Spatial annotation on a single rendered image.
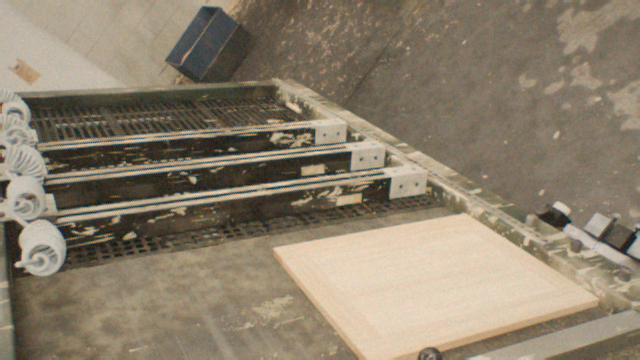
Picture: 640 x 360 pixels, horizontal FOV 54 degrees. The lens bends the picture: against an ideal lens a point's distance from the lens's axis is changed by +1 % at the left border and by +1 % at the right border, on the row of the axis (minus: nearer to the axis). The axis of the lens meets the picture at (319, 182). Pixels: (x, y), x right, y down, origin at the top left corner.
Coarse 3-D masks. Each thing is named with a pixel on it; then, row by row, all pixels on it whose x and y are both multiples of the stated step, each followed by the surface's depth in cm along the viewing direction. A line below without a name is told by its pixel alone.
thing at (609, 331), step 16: (608, 320) 120; (624, 320) 121; (544, 336) 114; (560, 336) 114; (576, 336) 115; (592, 336) 115; (608, 336) 115; (624, 336) 117; (496, 352) 108; (512, 352) 109; (528, 352) 109; (544, 352) 110; (560, 352) 110; (576, 352) 112; (592, 352) 114; (608, 352) 117
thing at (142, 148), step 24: (0, 96) 168; (336, 120) 220; (0, 144) 167; (48, 144) 179; (72, 144) 181; (96, 144) 181; (120, 144) 184; (144, 144) 187; (168, 144) 191; (192, 144) 194; (216, 144) 198; (240, 144) 202; (264, 144) 206; (288, 144) 210; (312, 144) 214; (48, 168) 177; (72, 168) 180
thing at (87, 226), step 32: (32, 160) 130; (224, 192) 156; (256, 192) 157; (288, 192) 160; (320, 192) 164; (352, 192) 169; (384, 192) 174; (416, 192) 180; (64, 224) 136; (96, 224) 139; (128, 224) 143; (160, 224) 146; (192, 224) 150
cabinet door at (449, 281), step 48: (336, 240) 147; (384, 240) 149; (432, 240) 151; (480, 240) 153; (336, 288) 128; (384, 288) 130; (432, 288) 131; (480, 288) 132; (528, 288) 134; (576, 288) 135; (384, 336) 114; (432, 336) 115; (480, 336) 118
